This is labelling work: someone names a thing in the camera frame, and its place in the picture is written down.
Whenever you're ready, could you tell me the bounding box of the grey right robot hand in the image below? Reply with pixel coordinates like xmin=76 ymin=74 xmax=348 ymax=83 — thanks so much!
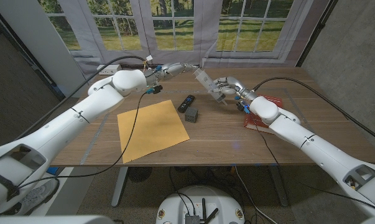
xmin=211 ymin=76 xmax=258 ymax=102

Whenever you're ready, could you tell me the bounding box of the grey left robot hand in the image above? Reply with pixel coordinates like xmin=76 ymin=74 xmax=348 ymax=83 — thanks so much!
xmin=146 ymin=62 xmax=200 ymax=88

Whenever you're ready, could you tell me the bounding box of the clear plastic syringe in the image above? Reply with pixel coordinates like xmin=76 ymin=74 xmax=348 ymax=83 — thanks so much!
xmin=193 ymin=68 xmax=228 ymax=105

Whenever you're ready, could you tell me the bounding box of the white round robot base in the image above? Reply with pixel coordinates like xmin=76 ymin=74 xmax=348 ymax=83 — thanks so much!
xmin=155 ymin=185 xmax=246 ymax=224

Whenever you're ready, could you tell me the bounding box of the black TV remote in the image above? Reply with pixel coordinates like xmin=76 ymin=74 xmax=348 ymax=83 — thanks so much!
xmin=177 ymin=95 xmax=196 ymax=114

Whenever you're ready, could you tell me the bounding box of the grey lattice block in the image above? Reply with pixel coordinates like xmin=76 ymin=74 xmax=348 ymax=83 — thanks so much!
xmin=184 ymin=106 xmax=199 ymax=123

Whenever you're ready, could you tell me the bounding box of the yellow manila envelope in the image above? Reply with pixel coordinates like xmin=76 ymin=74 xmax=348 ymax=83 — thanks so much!
xmin=117 ymin=100 xmax=190 ymax=164

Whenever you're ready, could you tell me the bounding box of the printed window backdrop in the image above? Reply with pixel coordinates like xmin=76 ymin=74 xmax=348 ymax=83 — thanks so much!
xmin=37 ymin=0 xmax=333 ymax=84

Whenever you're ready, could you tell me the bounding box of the red hardcover book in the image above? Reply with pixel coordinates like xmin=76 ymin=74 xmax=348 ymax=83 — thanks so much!
xmin=243 ymin=95 xmax=284 ymax=134

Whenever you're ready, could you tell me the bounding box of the white power strip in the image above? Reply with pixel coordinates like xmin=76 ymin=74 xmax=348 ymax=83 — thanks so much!
xmin=96 ymin=64 xmax=123 ymax=76

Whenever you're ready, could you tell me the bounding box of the black backdrop stand pole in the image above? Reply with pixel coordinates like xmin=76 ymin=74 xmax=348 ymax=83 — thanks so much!
xmin=295 ymin=0 xmax=339 ymax=68

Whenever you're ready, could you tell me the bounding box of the black round floor disc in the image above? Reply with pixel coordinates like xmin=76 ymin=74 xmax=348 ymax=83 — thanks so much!
xmin=127 ymin=167 xmax=153 ymax=183

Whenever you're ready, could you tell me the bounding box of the white table leg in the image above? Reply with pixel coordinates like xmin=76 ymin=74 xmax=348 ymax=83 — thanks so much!
xmin=267 ymin=166 xmax=289 ymax=208
xmin=111 ymin=167 xmax=129 ymax=208

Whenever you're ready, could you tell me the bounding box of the white column panel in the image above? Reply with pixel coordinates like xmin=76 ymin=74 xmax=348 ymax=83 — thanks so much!
xmin=0 ymin=0 xmax=90 ymax=98

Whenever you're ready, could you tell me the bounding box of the white floor mat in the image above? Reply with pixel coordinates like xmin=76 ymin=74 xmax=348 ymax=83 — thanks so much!
xmin=28 ymin=167 xmax=98 ymax=216

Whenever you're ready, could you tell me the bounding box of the grey sneaker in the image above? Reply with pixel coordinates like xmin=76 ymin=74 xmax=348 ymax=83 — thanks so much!
xmin=17 ymin=179 xmax=60 ymax=215

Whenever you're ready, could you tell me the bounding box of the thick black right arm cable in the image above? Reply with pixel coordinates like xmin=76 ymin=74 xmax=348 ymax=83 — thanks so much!
xmin=251 ymin=77 xmax=375 ymax=146

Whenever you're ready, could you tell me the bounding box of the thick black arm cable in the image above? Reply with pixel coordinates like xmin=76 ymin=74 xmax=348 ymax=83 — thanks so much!
xmin=14 ymin=55 xmax=147 ymax=141
xmin=251 ymin=77 xmax=375 ymax=146

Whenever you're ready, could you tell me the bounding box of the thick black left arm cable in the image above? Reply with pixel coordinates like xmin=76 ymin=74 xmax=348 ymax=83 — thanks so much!
xmin=14 ymin=55 xmax=147 ymax=141

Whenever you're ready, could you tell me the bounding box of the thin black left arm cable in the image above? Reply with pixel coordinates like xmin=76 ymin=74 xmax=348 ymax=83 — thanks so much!
xmin=16 ymin=91 xmax=149 ymax=190

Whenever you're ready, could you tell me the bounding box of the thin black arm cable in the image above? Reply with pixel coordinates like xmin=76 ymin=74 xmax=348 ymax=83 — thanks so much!
xmin=251 ymin=113 xmax=375 ymax=215
xmin=16 ymin=91 xmax=149 ymax=190

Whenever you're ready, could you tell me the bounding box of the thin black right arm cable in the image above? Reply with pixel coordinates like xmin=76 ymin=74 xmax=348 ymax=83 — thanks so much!
xmin=251 ymin=113 xmax=375 ymax=215

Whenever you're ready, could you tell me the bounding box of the white floor cable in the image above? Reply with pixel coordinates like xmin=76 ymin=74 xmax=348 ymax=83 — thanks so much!
xmin=233 ymin=166 xmax=278 ymax=224

